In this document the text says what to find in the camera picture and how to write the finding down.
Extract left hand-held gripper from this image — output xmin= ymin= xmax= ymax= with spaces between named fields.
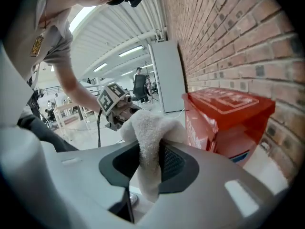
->
xmin=96 ymin=82 xmax=143 ymax=132

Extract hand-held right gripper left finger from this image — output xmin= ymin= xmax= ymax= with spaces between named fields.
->
xmin=56 ymin=140 xmax=141 ymax=229

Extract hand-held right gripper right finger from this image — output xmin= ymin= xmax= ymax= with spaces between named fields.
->
xmin=140 ymin=141 xmax=282 ymax=229

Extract white cloth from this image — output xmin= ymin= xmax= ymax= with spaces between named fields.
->
xmin=120 ymin=109 xmax=188 ymax=203

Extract red fire extinguisher box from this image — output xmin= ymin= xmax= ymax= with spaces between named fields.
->
xmin=181 ymin=87 xmax=276 ymax=168

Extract person's left forearm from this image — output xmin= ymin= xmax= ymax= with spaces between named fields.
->
xmin=55 ymin=56 xmax=103 ymax=115

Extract long ceiling lamp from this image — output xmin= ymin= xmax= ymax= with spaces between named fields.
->
xmin=93 ymin=62 xmax=108 ymax=73
xmin=118 ymin=45 xmax=145 ymax=58

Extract wooden table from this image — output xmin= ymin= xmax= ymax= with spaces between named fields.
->
xmin=52 ymin=101 xmax=95 ymax=141

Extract brown tripod stand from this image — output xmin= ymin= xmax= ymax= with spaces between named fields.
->
xmin=143 ymin=60 xmax=160 ymax=104

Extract grey partition panel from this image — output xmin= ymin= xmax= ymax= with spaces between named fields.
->
xmin=148 ymin=40 xmax=187 ymax=114

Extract person's black trousers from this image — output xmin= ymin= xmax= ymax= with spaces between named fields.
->
xmin=17 ymin=114 xmax=80 ymax=153

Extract white ceiling pipes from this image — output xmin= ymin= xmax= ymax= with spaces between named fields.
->
xmin=140 ymin=0 xmax=169 ymax=43

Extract person's beige shirt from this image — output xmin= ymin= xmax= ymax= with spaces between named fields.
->
xmin=0 ymin=0 xmax=75 ymax=82

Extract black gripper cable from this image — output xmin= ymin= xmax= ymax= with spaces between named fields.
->
xmin=96 ymin=109 xmax=103 ymax=148

